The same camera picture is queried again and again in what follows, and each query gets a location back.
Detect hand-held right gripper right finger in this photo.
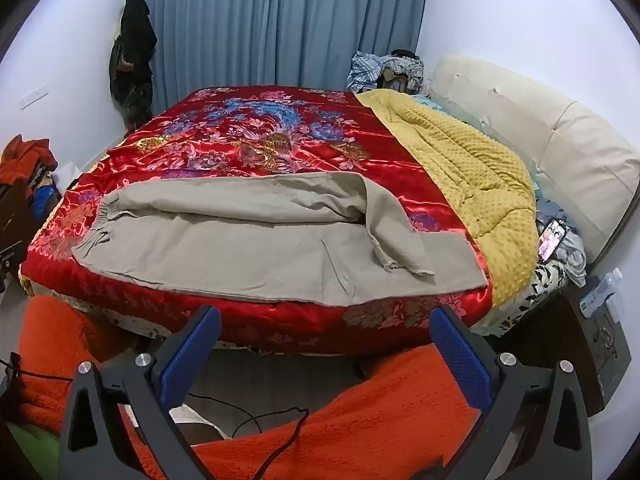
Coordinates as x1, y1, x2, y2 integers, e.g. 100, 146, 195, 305
429, 305, 594, 480

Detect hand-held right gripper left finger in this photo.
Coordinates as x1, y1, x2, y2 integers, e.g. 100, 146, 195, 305
58, 303, 223, 480

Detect beige pants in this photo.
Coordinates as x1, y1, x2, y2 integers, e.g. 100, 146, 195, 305
71, 171, 489, 308

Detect orange fleece clothing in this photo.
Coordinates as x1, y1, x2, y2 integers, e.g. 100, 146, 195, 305
10, 294, 486, 480

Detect dark wooden nightstand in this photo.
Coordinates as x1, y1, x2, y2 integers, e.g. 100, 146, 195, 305
554, 280, 632, 406

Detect smartphone with lit screen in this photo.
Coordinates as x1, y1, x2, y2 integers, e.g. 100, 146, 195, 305
539, 220, 568, 263

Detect plastic water bottle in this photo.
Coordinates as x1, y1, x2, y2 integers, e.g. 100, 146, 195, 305
580, 268, 625, 319

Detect yellow dotted blanket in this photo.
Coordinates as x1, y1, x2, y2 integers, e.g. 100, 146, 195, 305
356, 89, 538, 308

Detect dark chair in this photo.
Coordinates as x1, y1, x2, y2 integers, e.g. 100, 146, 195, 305
0, 180, 41, 293

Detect red floral satin bedspread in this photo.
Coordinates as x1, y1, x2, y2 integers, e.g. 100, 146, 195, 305
21, 85, 493, 357

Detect cream padded headboard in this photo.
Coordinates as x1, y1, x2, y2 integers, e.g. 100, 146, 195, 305
430, 55, 640, 264

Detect pile of orange clothes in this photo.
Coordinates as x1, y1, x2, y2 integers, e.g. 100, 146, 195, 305
0, 134, 59, 187

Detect pile of plaid clothes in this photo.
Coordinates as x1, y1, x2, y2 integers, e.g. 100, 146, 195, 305
346, 49, 426, 96

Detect dark hanging clothes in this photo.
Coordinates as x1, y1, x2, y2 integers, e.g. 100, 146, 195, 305
109, 0, 159, 132

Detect blue-grey curtain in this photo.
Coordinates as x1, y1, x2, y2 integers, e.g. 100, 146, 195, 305
136, 0, 430, 115

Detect black cable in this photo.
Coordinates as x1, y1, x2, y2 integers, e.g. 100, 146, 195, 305
0, 352, 310, 480

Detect white wall switch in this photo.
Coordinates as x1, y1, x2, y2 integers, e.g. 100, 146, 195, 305
19, 89, 50, 109

